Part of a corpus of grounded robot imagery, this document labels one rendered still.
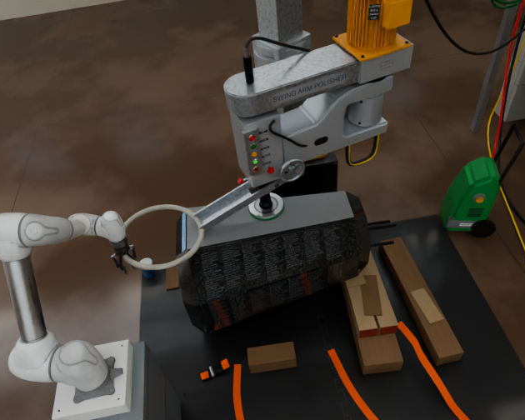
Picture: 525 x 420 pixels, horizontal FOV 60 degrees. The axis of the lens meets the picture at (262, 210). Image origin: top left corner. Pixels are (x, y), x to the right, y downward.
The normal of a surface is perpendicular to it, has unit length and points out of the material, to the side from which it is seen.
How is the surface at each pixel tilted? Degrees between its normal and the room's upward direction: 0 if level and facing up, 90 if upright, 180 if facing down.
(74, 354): 6
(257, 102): 90
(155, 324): 0
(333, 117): 90
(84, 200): 0
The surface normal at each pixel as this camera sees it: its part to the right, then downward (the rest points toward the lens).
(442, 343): -0.10, -0.68
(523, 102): 0.16, 0.71
